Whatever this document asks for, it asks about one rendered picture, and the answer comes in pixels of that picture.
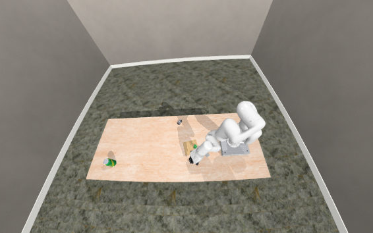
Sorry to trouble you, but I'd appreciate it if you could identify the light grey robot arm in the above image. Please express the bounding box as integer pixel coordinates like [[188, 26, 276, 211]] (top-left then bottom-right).
[[196, 101, 266, 157]]

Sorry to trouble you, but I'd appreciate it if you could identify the tan square mat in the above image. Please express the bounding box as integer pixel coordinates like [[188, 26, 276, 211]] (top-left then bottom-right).
[[183, 140, 198, 155]]

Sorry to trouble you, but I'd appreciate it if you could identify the green drink can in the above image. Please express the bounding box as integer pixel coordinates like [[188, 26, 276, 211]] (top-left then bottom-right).
[[103, 158, 117, 167]]

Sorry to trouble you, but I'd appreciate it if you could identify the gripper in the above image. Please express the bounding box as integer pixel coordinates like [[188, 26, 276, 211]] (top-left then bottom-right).
[[189, 148, 204, 165]]

